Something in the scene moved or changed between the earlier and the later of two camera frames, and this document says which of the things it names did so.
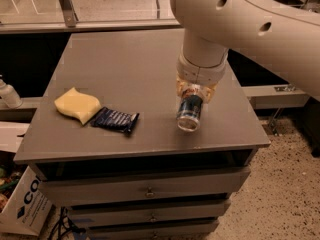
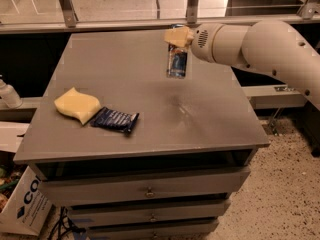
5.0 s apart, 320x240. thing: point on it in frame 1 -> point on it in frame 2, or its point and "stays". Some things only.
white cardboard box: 27,207 stays
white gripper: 199,72 -> 201,43
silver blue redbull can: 189,111 -> 177,59
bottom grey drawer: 167,230 stays
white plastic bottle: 9,94 stays
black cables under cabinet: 65,225 stays
